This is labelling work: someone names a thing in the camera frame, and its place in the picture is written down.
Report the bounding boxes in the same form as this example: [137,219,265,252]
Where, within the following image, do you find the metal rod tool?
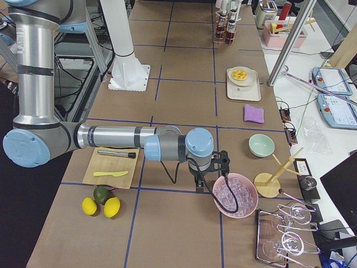
[281,65,357,106]

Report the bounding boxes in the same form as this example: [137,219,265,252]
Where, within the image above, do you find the bamboo cutting board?
[83,147,139,189]

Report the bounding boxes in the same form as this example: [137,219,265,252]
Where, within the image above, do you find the purple folded cloth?
[243,104,264,124]

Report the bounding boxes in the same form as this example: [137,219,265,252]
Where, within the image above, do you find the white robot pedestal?
[100,0,151,92]

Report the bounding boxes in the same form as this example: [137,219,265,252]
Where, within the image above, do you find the pink bowl of ice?
[213,173,258,218]

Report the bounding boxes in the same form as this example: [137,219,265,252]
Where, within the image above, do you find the yellow lemon left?
[81,197,97,216]

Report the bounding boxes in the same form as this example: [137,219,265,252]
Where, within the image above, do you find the lower teach pendant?
[317,93,356,130]

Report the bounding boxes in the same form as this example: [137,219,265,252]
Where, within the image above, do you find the copper wire bottle rack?
[213,0,242,44]

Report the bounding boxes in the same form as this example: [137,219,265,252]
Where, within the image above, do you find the steel measuring cup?
[300,176,317,191]

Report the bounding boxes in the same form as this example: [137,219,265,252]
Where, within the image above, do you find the green lime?
[93,186,111,205]

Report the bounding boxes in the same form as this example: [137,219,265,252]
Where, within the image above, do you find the beige rabbit tray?
[226,71,261,102]

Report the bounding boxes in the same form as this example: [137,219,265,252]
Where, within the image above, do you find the wine glass rack tray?
[255,203,321,267]

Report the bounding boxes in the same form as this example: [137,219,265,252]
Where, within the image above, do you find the aluminium frame post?
[267,0,317,87]

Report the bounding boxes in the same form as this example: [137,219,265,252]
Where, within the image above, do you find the yellow lemon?
[104,197,120,218]
[81,197,97,216]

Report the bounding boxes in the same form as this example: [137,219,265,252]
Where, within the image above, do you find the wooden mug tree stand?
[254,147,303,198]

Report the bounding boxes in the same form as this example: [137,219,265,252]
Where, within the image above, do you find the mint green bowl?
[248,134,275,157]

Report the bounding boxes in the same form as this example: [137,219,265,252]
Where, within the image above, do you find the upper wine glass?
[276,203,316,233]

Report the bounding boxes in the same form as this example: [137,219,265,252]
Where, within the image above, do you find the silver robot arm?
[3,1,230,192]

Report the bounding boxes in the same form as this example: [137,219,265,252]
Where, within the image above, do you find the dark tea bottle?
[215,10,226,40]
[225,9,237,44]

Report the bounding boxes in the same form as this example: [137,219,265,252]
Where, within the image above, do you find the yellow lemon right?
[104,197,120,218]

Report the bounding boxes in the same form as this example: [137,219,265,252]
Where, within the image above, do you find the teach pendant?
[312,67,353,96]
[317,93,356,130]

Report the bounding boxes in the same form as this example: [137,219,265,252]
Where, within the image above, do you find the pink storage bin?
[263,22,307,48]

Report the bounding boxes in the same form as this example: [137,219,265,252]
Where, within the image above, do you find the crumpled clear plastic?
[299,117,332,155]

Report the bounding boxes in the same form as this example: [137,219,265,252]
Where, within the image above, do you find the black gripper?
[188,150,230,193]

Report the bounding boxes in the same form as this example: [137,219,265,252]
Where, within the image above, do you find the lower wine glass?
[263,231,305,260]

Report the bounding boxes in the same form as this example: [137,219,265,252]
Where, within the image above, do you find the upper teach pendant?
[312,67,353,96]

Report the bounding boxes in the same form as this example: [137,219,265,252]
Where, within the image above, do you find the beige round plate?
[227,66,257,87]

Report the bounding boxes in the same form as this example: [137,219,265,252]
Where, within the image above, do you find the glazed donut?
[231,69,248,81]

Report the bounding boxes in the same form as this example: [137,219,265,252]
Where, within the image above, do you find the black digital scale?
[294,158,320,203]

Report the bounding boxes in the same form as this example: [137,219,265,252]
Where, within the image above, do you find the yellow plastic knife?
[93,171,129,177]

